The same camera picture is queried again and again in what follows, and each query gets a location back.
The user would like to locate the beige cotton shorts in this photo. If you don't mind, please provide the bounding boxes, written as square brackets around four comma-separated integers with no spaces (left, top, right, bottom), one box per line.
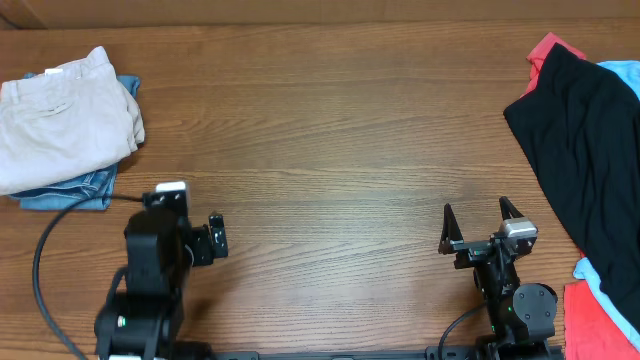
[1,46,145,195]

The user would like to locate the red garment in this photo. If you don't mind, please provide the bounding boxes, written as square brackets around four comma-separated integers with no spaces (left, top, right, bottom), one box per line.
[521,32,639,360]

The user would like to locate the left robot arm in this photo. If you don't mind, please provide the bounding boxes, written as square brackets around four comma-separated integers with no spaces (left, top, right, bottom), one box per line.
[94,208,228,360]

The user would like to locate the folded blue denim jeans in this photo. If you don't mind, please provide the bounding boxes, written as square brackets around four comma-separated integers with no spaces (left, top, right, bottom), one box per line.
[8,75,140,210]

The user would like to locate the light blue garment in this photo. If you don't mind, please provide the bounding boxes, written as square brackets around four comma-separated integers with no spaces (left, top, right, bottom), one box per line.
[573,60,639,353]

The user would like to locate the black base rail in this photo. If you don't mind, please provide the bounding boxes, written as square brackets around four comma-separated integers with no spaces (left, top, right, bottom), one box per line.
[209,345,565,360]

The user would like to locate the black garment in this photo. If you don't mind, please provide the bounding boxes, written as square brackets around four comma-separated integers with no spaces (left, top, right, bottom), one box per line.
[504,44,639,327]

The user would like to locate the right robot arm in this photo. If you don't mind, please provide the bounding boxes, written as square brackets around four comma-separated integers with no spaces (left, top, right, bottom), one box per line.
[425,196,564,360]

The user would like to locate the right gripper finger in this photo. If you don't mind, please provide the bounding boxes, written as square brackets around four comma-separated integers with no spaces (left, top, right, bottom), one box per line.
[439,203,464,245]
[499,196,523,220]

